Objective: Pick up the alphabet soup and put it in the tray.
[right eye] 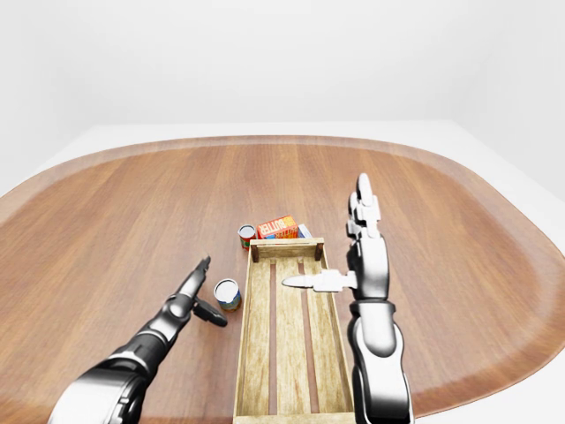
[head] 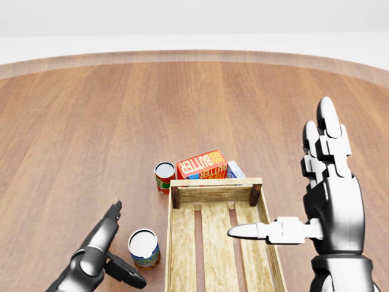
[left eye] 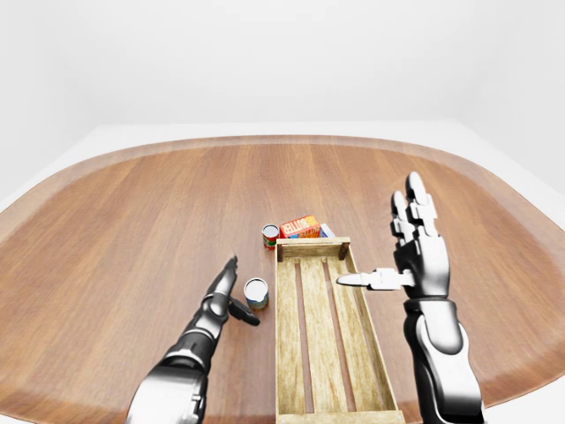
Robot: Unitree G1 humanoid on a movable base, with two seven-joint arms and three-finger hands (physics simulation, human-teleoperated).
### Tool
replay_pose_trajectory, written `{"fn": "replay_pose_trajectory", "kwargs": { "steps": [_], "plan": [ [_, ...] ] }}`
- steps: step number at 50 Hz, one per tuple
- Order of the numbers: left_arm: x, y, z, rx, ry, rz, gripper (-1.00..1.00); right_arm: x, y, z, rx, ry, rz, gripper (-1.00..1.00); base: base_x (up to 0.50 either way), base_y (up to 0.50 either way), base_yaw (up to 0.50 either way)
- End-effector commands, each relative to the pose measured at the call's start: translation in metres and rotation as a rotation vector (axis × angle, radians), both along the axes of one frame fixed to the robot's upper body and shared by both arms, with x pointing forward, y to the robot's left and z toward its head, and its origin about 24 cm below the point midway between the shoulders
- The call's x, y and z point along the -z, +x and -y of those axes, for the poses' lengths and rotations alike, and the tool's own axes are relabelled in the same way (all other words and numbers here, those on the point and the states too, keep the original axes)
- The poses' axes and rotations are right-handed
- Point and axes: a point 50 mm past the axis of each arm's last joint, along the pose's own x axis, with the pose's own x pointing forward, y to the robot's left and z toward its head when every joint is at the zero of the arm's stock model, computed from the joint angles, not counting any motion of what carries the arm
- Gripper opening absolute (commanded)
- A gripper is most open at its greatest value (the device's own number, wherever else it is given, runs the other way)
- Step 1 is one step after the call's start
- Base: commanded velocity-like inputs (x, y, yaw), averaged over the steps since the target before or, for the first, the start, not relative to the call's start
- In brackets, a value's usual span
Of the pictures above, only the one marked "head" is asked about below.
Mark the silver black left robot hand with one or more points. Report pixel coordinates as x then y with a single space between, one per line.
101 235

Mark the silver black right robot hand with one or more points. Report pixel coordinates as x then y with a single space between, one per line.
340 210

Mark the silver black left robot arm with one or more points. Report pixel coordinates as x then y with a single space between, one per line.
77 270

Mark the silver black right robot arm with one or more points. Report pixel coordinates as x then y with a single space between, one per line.
343 273

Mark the blue yellow soup tin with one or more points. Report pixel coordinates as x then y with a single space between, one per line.
144 248

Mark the red green soup tin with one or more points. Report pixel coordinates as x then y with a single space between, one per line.
164 178

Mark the wooden slat tray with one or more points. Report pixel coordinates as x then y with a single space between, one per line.
212 237

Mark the white blue small box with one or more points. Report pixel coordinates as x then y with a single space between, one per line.
236 171

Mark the red butter box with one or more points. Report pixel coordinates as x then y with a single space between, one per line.
202 167

